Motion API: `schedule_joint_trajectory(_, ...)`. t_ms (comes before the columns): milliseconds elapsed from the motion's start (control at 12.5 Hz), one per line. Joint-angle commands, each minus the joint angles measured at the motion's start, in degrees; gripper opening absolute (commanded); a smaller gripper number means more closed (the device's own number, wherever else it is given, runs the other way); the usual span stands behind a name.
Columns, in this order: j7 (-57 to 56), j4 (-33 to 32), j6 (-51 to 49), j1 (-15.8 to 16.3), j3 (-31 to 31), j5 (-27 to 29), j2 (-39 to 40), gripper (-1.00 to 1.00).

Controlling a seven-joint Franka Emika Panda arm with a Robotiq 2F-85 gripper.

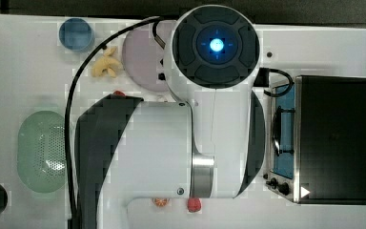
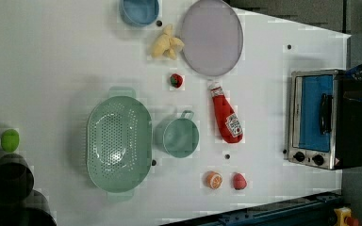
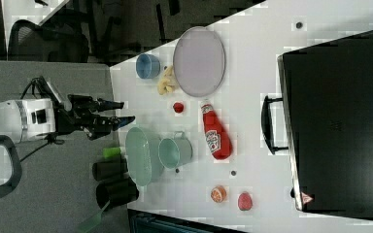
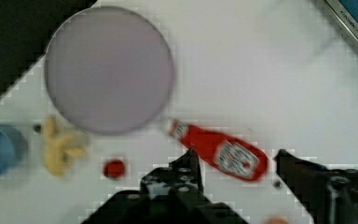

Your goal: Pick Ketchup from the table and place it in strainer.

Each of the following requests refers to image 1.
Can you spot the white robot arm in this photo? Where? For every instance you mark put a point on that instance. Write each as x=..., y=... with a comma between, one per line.
x=208, y=142

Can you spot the green oval strainer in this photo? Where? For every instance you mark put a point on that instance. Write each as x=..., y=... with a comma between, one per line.
x=41, y=160

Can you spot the toy strawberry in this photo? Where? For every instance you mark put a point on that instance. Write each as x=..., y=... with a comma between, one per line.
x=119, y=93

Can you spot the lilac round plate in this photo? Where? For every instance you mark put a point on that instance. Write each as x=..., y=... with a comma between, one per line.
x=142, y=58

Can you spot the red toy fruit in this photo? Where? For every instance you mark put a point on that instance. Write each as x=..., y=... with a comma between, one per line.
x=194, y=205

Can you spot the orange slice toy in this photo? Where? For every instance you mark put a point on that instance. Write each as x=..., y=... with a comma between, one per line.
x=160, y=202

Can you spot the yellow banana bunch toy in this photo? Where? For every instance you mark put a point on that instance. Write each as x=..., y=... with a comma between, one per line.
x=107, y=64

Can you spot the blue bowl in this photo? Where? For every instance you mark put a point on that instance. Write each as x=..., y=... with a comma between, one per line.
x=76, y=34

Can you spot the black toaster oven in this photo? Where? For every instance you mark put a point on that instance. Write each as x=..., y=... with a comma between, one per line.
x=317, y=143

